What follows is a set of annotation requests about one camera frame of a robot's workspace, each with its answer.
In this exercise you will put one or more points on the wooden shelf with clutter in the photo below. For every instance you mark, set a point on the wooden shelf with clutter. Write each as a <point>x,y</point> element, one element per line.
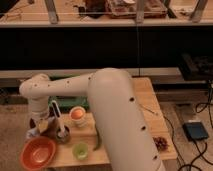
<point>105,13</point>

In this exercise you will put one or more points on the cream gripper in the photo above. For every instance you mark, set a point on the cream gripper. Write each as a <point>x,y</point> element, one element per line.
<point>42,125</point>

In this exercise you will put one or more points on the small dark metal cup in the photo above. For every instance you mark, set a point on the small dark metal cup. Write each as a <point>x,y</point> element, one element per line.
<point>63,137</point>

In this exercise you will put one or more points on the bunch of dark grapes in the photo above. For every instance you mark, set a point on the bunch of dark grapes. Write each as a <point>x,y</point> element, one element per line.
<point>161,143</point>

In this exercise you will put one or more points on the black foot pedal box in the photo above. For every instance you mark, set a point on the black foot pedal box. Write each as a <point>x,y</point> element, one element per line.
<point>195,131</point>

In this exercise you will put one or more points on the silver fork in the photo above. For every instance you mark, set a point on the silver fork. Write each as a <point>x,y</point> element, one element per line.
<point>149,110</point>

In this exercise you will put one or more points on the green tray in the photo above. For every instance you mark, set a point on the green tray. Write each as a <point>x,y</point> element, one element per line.
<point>68,101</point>

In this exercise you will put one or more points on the small green cup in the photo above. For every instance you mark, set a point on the small green cup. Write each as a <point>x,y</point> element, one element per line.
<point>80,151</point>

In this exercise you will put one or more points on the orange bowl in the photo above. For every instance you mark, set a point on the orange bowl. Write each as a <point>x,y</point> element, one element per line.
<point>37,153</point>

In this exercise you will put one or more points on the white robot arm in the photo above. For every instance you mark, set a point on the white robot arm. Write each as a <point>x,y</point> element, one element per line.
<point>116,111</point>

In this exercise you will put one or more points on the grey blue towel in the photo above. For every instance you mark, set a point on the grey blue towel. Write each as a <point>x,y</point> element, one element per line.
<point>33,132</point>

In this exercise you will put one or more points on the orange white cup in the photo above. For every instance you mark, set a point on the orange white cup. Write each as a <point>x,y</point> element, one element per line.
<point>78,116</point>

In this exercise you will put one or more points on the green chili pepper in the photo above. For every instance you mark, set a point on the green chili pepper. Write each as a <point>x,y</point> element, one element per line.
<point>98,143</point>

